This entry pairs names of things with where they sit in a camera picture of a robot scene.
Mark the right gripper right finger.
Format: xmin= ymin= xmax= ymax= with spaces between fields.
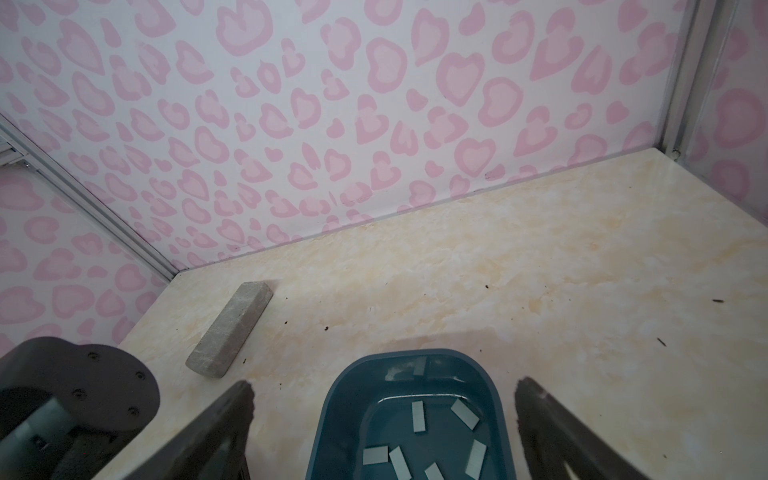
xmin=515 ymin=377 xmax=646 ymax=479

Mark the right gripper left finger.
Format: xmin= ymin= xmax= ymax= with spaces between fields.
xmin=127 ymin=380 xmax=254 ymax=479

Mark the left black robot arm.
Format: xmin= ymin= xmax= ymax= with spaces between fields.
xmin=1 ymin=337 xmax=160 ymax=479

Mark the grey stone block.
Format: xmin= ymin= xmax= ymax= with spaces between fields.
xmin=185 ymin=281 xmax=273 ymax=378

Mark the teal plastic tray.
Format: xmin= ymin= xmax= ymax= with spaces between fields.
xmin=306 ymin=349 xmax=516 ymax=479

